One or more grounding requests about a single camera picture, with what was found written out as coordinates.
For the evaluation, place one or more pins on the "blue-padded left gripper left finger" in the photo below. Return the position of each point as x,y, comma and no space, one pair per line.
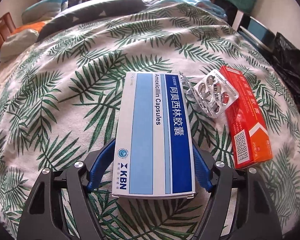
43,215

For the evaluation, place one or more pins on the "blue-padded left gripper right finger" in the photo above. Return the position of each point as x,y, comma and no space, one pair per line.
255,216

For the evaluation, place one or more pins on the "blue white Amoxicillin box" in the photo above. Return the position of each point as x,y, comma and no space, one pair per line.
153,156

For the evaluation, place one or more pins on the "red orange ointment box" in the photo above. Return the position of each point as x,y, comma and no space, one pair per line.
250,139

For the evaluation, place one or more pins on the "palm leaf print bedspread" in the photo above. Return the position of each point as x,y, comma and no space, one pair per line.
60,98

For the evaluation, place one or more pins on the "silver blister pack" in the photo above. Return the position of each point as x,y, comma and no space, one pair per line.
214,94

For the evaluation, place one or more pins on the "black plastic bag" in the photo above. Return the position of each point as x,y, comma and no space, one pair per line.
287,64

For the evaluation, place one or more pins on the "white pillow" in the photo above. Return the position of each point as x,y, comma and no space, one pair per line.
17,43

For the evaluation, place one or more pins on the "orange pillow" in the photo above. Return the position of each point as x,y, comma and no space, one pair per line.
33,26

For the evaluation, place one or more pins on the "dark navy pillow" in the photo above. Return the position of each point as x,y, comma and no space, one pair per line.
89,11

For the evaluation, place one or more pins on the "light blue folded blanket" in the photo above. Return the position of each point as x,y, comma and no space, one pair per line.
43,10

